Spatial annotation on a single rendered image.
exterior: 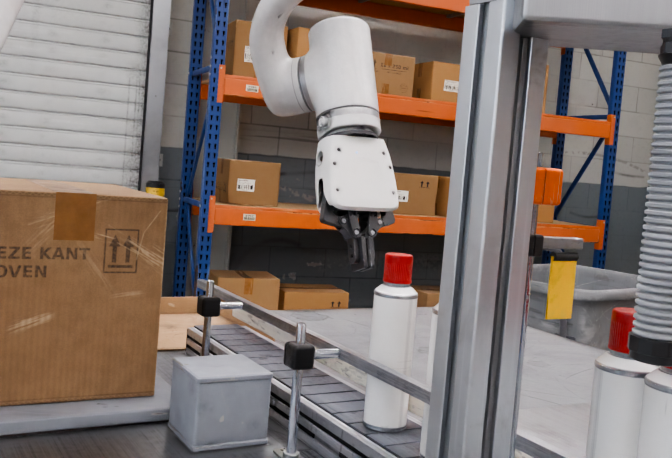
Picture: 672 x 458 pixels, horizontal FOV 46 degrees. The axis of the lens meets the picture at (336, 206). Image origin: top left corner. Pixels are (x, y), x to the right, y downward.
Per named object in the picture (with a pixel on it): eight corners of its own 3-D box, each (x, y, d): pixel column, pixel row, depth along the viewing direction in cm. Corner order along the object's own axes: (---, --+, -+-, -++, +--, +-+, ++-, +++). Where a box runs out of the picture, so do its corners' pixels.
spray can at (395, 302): (415, 430, 93) (430, 257, 92) (377, 435, 91) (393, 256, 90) (390, 416, 98) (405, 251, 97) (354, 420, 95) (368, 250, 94)
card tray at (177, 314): (274, 346, 151) (276, 325, 151) (139, 352, 138) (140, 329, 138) (216, 314, 177) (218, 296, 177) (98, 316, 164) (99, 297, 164)
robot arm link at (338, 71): (300, 115, 103) (369, 101, 101) (292, 22, 106) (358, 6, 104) (322, 133, 111) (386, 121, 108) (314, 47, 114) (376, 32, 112)
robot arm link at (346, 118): (332, 103, 100) (334, 125, 99) (391, 109, 104) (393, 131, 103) (302, 125, 107) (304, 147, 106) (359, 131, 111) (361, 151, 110)
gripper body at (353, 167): (328, 119, 99) (337, 206, 97) (397, 126, 104) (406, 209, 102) (302, 139, 106) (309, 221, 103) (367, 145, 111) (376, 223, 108)
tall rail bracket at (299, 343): (338, 457, 97) (350, 323, 96) (285, 464, 93) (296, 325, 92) (326, 448, 99) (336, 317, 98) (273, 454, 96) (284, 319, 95)
